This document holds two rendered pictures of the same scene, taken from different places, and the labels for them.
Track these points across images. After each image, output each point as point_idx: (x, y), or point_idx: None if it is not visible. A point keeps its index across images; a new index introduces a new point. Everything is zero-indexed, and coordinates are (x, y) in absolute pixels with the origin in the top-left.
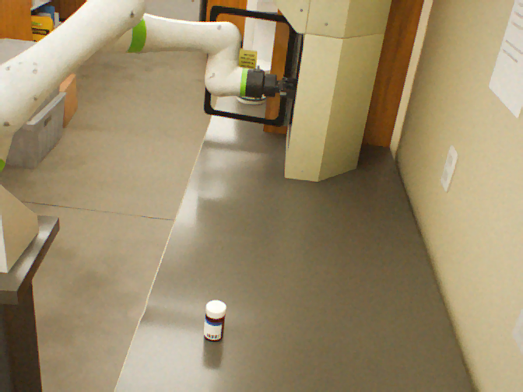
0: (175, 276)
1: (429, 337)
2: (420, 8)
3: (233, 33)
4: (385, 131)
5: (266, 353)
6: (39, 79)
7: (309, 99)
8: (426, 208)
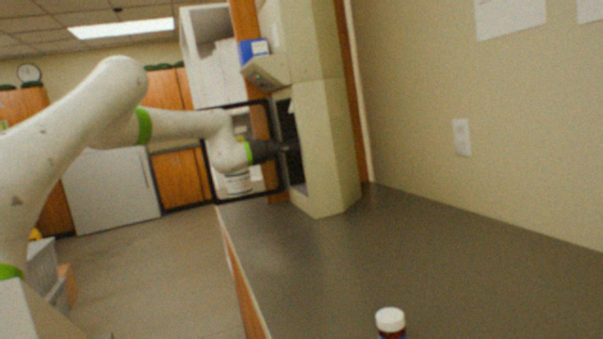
0: (292, 325)
1: (586, 262)
2: (351, 66)
3: (225, 114)
4: (362, 169)
5: None
6: (51, 140)
7: (313, 139)
8: (447, 189)
